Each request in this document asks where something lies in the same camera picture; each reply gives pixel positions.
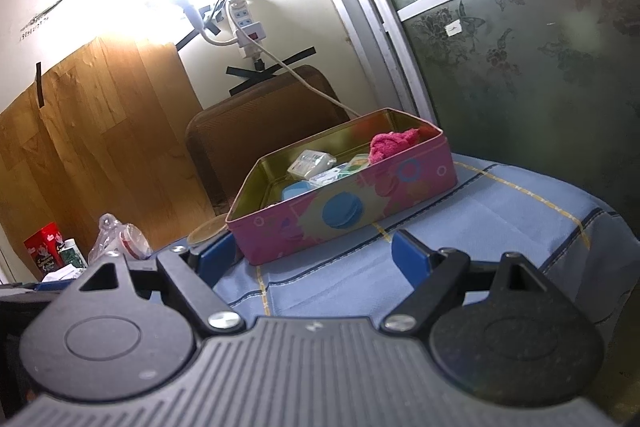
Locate blue plastic case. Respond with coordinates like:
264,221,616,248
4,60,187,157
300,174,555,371
281,180,316,202

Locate pink fluffy cloth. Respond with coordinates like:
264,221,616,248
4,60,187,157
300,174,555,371
369,129,420,165

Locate cotton swab bag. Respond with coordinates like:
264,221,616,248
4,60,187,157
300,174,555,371
308,164,346,188

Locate small white tissue pack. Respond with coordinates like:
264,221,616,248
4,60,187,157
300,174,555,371
288,150,336,180

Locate teal tissue packet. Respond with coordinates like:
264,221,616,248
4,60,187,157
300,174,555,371
345,154,370,172

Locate large white tissue pack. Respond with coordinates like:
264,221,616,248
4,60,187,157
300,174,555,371
41,265,85,284

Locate red snack tin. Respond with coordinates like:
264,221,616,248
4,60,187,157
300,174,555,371
24,222,64,277

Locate green drink carton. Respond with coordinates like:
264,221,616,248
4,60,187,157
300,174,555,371
58,239,88,269

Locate bagged paper cups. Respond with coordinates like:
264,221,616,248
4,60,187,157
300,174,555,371
87,213,153,265

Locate round red-label tub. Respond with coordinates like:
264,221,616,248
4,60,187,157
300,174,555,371
186,215,228,247

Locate pink tin box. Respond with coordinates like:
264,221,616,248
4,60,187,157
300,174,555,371
226,108,457,265

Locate white power strip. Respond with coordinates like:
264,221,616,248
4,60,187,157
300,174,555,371
227,0,266,60

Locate white power cable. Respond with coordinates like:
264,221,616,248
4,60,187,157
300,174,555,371
182,0,362,118

